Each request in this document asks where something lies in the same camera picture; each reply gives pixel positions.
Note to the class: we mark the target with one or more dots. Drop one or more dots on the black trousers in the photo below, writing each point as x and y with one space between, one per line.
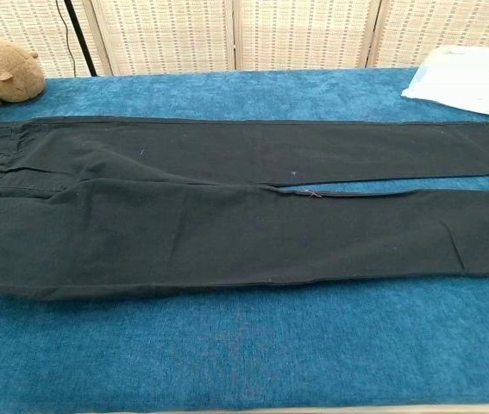
183 215

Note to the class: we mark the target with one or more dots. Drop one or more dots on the blue table cloth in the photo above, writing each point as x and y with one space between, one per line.
244 345

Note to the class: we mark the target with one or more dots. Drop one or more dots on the black tripod stand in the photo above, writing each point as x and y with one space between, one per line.
81 39

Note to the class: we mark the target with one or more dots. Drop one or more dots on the white garment in plastic bag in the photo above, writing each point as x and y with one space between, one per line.
464 82

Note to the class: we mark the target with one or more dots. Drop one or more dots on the brown capybara plush toy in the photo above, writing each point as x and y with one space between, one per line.
7 69

